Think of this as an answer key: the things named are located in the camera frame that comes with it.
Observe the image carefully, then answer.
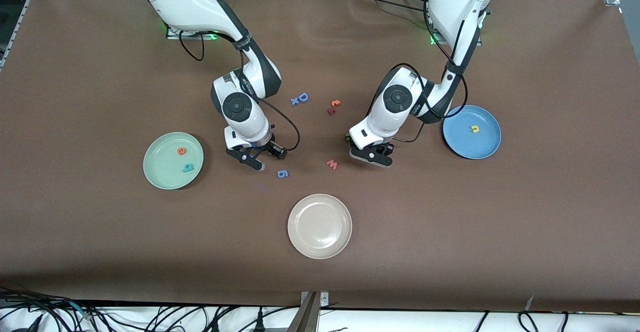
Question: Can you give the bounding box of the metal table clamp bracket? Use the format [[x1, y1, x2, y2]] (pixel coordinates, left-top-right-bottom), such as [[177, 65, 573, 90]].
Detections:
[[286, 290, 331, 332]]

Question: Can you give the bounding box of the green floor cable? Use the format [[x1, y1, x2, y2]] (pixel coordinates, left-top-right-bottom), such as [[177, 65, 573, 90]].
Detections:
[[69, 301, 95, 320]]

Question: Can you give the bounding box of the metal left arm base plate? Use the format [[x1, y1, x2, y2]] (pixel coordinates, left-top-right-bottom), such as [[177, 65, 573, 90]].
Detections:
[[429, 31, 483, 47]]

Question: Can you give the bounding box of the beige plate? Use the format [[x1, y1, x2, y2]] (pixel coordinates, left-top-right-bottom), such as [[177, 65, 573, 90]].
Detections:
[[287, 193, 353, 260]]

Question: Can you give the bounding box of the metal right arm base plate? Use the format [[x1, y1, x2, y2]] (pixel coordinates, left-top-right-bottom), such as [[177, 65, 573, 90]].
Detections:
[[166, 22, 222, 40]]

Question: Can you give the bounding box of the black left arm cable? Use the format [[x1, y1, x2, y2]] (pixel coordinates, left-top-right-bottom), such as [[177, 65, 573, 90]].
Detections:
[[395, 0, 501, 144]]

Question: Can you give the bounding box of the pale green plate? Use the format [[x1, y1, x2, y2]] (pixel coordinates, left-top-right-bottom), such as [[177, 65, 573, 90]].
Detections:
[[143, 132, 205, 191]]

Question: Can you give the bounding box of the black table cable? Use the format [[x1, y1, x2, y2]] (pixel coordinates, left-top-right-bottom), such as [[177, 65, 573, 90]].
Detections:
[[357, 0, 431, 15]]

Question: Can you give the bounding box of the brown table cover sheet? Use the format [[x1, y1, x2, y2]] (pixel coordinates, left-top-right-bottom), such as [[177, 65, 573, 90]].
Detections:
[[0, 0, 640, 314]]

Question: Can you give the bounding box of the blue plate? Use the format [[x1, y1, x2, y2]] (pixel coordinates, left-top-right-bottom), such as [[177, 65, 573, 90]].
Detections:
[[442, 104, 502, 160]]

